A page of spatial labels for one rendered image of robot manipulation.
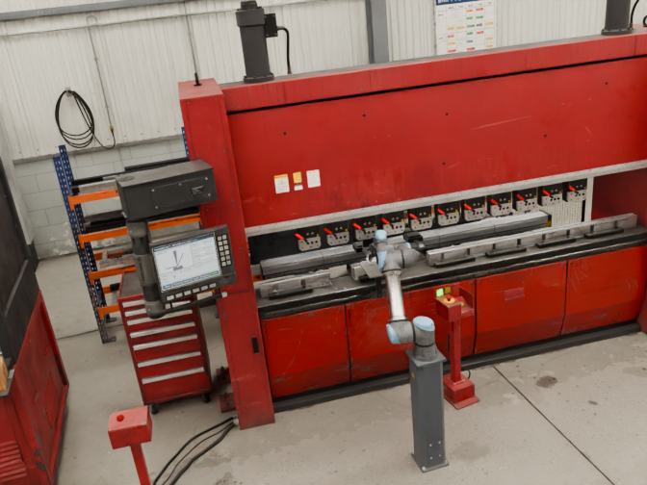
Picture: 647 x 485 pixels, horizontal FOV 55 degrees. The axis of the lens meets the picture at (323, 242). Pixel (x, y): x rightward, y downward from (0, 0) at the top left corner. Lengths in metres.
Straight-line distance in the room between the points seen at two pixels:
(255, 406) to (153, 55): 4.77
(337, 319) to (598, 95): 2.37
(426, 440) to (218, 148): 2.13
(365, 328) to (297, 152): 1.34
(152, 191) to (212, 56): 4.69
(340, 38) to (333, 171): 4.38
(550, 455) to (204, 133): 2.86
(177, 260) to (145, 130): 4.58
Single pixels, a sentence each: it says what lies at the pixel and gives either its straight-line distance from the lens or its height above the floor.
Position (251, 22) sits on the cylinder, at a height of 2.65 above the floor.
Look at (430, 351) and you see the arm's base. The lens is 3.66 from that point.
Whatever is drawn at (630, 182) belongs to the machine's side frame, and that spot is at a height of 1.17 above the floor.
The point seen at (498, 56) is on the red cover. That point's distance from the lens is 4.35.
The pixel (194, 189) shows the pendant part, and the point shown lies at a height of 1.85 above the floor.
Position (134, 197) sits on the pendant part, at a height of 1.87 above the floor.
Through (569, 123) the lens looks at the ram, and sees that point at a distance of 4.72.
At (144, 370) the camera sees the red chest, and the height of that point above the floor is 0.41.
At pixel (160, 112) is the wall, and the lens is 8.00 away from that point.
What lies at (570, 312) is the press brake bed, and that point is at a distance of 5.16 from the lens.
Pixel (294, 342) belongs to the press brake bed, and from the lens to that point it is 4.39.
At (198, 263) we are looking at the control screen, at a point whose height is 1.43.
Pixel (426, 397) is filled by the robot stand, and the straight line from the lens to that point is 3.79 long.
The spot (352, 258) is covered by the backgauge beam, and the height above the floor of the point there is 0.93.
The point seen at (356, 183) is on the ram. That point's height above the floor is 1.58.
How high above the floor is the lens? 2.80
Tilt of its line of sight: 22 degrees down
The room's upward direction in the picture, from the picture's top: 6 degrees counter-clockwise
